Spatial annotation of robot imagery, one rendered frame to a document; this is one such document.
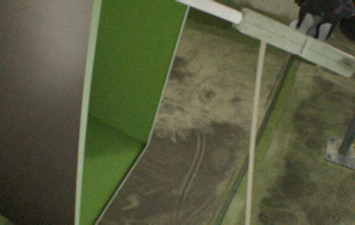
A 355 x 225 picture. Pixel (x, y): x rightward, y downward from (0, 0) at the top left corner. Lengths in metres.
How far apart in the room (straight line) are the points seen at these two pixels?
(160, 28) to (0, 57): 0.66
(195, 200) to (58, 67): 1.45
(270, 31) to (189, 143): 1.56
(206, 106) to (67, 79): 1.85
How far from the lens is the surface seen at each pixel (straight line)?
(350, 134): 2.44
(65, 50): 0.74
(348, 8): 0.88
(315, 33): 0.98
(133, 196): 2.12
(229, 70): 2.87
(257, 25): 0.84
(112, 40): 1.51
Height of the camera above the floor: 1.77
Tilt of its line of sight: 43 degrees down
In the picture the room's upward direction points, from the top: 3 degrees clockwise
